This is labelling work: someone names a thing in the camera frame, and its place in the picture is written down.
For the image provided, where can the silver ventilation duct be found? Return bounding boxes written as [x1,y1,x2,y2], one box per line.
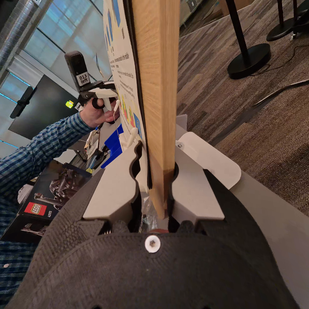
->
[0,0,52,70]

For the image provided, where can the white metal bracket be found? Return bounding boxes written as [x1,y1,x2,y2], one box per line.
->
[175,115,242,190]

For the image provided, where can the black stanchion post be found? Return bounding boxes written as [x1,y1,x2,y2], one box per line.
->
[226,0,271,80]
[266,0,309,42]

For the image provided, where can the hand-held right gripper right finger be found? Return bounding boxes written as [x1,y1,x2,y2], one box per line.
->
[168,148,225,233]

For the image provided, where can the dark lego set box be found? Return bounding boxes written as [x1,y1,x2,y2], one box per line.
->
[0,160,93,243]

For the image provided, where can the clear plastic bag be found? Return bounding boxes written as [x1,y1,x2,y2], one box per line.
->
[141,197,160,232]

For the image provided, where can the white-tipped wire hook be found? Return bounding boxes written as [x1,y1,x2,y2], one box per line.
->
[112,99,139,148]

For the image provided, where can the white printed poster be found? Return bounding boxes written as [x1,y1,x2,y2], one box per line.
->
[103,0,152,191]

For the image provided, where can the person's blue plaid shirt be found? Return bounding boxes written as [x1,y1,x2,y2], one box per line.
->
[0,197,39,308]

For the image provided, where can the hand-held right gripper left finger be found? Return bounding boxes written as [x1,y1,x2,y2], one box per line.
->
[83,141,143,233]

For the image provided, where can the thin black cable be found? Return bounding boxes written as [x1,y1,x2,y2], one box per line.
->
[253,46,296,75]

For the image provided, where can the person's left forearm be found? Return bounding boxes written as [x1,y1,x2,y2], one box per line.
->
[0,112,94,193]

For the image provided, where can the blue plastic bin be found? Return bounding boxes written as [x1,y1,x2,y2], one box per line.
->
[100,124,125,169]

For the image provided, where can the black video bar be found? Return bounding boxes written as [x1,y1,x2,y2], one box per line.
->
[10,86,34,119]

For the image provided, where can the grey floor cable cover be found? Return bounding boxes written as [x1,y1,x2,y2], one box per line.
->
[210,78,309,145]

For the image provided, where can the wooden board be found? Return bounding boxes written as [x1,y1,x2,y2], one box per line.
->
[131,0,181,219]

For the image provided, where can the black wall screen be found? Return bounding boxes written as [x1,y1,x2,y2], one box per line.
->
[8,74,81,141]

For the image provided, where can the person's left hand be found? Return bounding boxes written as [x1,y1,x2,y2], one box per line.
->
[80,98,121,129]

